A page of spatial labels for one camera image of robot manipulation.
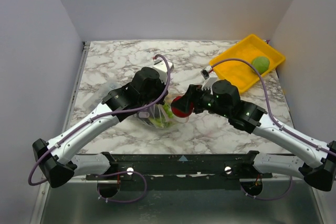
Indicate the clear zip top bag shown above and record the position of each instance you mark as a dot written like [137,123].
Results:
[144,115]

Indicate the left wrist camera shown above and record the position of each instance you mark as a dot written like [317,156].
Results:
[160,66]

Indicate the red toy tomato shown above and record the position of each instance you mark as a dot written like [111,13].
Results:
[181,108]

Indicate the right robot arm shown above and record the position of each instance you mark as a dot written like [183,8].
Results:
[313,160]

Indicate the toy green onion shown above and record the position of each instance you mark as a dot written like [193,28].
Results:
[160,123]

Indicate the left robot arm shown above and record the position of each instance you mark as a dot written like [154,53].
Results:
[57,158]

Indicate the green toy grapes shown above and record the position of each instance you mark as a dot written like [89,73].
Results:
[168,111]

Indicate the clear plastic box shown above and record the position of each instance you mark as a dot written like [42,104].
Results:
[97,97]

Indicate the purple toy eggplant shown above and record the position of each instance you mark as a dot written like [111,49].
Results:
[156,111]

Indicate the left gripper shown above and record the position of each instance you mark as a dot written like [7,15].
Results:
[163,87]

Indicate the green toy cabbage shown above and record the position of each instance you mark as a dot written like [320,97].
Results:
[261,64]

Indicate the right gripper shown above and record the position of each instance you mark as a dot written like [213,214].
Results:
[196,98]

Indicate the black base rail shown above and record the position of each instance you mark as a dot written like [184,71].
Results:
[178,171]

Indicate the yellow plastic tray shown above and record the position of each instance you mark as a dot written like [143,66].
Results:
[240,74]

